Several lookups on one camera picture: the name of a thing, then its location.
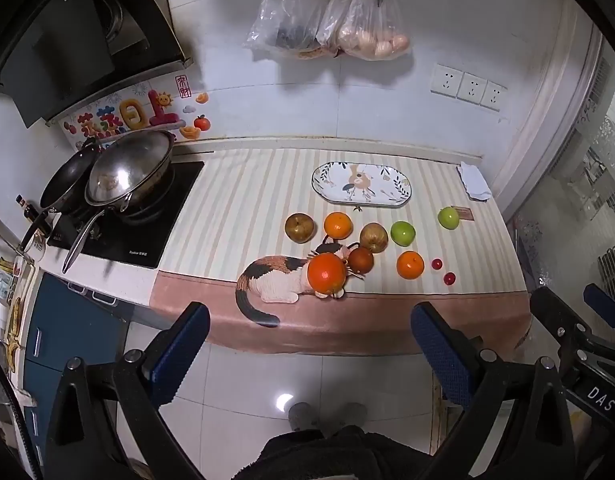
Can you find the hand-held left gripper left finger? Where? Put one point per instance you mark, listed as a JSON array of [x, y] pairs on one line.
[[182, 355]]

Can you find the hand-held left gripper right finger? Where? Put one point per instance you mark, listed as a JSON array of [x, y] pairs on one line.
[[442, 355]]

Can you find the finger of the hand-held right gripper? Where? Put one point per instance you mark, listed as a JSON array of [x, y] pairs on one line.
[[555, 312], [600, 301]]

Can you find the small reddish brown fruit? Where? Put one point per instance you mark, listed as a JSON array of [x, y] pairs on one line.
[[361, 260]]

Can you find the green apple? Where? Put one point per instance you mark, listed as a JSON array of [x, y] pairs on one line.
[[403, 233], [448, 218]]

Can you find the red yellow apple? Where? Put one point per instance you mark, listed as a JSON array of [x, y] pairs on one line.
[[373, 238]]

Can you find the large orange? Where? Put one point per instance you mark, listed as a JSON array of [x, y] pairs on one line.
[[327, 273]]

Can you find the brown apple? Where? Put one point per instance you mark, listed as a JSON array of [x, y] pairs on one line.
[[299, 228]]

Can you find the oval patterned glass plate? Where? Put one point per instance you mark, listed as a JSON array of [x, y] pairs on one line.
[[361, 183]]

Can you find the grey slipper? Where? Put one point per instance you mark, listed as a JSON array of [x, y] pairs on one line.
[[303, 416], [348, 415]]

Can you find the blue kitchen cabinet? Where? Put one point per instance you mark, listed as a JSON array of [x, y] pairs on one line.
[[67, 320]]

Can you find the black cooktop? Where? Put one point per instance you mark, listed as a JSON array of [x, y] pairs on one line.
[[152, 230]]

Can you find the brown mat label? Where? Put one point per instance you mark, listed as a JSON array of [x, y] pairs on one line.
[[466, 213]]

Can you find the glass sliding door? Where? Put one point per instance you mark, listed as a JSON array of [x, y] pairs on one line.
[[577, 160]]

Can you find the white folded cloth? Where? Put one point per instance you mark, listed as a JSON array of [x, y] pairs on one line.
[[475, 182]]

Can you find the striped cat print mat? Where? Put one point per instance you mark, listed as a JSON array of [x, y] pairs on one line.
[[237, 210]]

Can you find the steel wok with lid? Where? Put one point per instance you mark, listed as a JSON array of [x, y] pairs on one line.
[[130, 162]]

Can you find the black frying pan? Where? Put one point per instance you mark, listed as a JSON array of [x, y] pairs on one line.
[[67, 180]]

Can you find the dark sauce bottle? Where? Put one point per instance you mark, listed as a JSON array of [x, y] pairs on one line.
[[27, 207]]

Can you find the clear bag of eggs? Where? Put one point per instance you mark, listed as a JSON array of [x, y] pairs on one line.
[[377, 40]]

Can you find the black range hood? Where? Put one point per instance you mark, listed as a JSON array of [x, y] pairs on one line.
[[62, 45]]

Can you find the clear bag with dark contents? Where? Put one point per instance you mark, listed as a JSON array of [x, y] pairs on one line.
[[285, 25]]

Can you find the clear plastic bag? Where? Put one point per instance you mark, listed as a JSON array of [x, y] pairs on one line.
[[332, 20]]

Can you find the white wall socket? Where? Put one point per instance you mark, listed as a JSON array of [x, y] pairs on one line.
[[446, 80], [471, 87], [493, 95]]

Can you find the colourful wall sticker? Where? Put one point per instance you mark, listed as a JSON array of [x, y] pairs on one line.
[[132, 115]]

